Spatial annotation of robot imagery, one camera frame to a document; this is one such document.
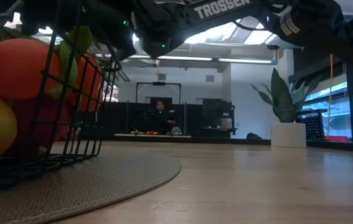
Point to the black perforated stand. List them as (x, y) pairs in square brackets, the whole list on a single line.
[(314, 124)]

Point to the background wooden table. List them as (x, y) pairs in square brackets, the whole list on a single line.
[(151, 135)]

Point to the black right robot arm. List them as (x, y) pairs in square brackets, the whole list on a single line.
[(319, 28)]

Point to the round grey placemat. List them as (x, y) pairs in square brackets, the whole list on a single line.
[(117, 177)]

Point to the pink dragon fruit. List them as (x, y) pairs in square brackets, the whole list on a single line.
[(47, 124)]

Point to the potted green plant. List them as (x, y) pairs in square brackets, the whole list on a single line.
[(285, 105)]

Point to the black background rig frame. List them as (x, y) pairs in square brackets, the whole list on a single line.
[(159, 83)]

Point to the person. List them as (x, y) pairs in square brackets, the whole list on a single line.
[(161, 118)]

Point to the black background cabinet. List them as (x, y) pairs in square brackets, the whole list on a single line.
[(218, 115)]

